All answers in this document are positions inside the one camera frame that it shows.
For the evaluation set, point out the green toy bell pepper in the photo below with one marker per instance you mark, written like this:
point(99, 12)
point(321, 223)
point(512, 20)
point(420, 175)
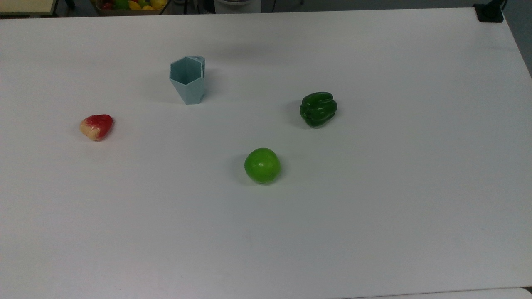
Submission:
point(318, 109)

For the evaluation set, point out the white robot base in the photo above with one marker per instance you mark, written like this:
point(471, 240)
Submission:
point(237, 6)

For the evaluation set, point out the light blue hexagonal mug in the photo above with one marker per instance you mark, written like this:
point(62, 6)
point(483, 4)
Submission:
point(188, 87)

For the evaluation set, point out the fruit basket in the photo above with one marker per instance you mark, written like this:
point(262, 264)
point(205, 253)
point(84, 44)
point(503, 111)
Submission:
point(124, 11)

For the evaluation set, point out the green toy fruit in basket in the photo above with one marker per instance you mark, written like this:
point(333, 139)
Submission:
point(121, 3)

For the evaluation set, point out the black table clamp block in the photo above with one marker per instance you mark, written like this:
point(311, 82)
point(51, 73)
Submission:
point(489, 12)

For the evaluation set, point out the green toy apple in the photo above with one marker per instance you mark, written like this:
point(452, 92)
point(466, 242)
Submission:
point(262, 165)

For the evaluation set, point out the red toy fruit in basket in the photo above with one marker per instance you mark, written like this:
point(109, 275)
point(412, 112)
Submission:
point(107, 5)

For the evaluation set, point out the yellow toy fruit in basket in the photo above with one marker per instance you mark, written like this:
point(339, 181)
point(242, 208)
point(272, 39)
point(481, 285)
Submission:
point(134, 5)
point(158, 3)

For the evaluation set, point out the wooden side table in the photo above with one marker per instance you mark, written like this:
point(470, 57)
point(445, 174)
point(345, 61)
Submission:
point(25, 6)

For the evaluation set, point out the red and cream toy fruit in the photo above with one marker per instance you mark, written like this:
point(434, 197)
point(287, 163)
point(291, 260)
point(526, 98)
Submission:
point(97, 126)

